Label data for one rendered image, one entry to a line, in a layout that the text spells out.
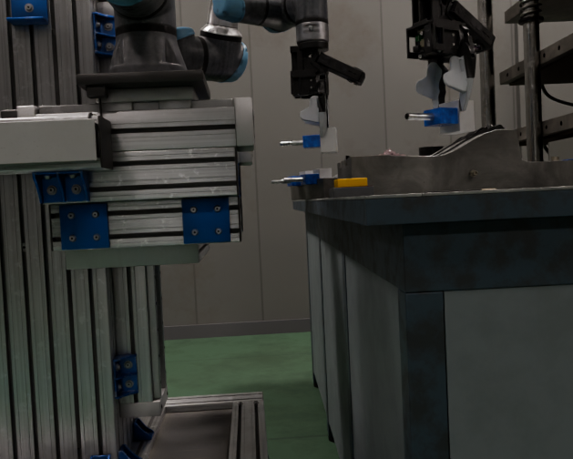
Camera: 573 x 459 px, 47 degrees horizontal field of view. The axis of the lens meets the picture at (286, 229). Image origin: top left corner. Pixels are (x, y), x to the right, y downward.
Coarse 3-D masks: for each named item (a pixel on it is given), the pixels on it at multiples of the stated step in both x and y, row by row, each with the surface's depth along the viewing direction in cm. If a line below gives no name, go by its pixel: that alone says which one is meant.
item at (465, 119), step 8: (440, 104) 117; (448, 104) 115; (456, 104) 113; (472, 104) 114; (424, 112) 115; (432, 112) 113; (440, 112) 111; (448, 112) 112; (456, 112) 113; (464, 112) 113; (472, 112) 114; (424, 120) 115; (432, 120) 113; (440, 120) 111; (448, 120) 112; (456, 120) 113; (464, 120) 113; (472, 120) 114; (440, 128) 117; (448, 128) 115; (456, 128) 113; (464, 128) 113; (472, 128) 114
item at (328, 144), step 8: (328, 128) 147; (304, 136) 149; (312, 136) 148; (320, 136) 148; (328, 136) 147; (336, 136) 150; (280, 144) 151; (288, 144) 151; (296, 144) 151; (304, 144) 149; (312, 144) 148; (320, 144) 148; (328, 144) 148; (336, 144) 148; (328, 152) 150; (336, 152) 151
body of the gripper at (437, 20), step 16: (416, 0) 113; (432, 0) 110; (448, 0) 113; (416, 16) 113; (432, 16) 111; (448, 16) 112; (416, 32) 115; (432, 32) 109; (448, 32) 111; (464, 32) 112; (416, 48) 113; (432, 48) 110; (448, 48) 110
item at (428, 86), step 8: (432, 64) 116; (432, 72) 116; (440, 72) 116; (424, 80) 116; (432, 80) 117; (440, 80) 116; (416, 88) 116; (424, 88) 116; (432, 88) 117; (440, 88) 117; (432, 96) 117; (440, 96) 117
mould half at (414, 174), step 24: (456, 144) 157; (480, 144) 145; (504, 144) 145; (360, 168) 144; (384, 168) 145; (408, 168) 145; (432, 168) 145; (456, 168) 145; (480, 168) 145; (504, 168) 146; (528, 168) 146; (552, 168) 146; (384, 192) 145; (408, 192) 145
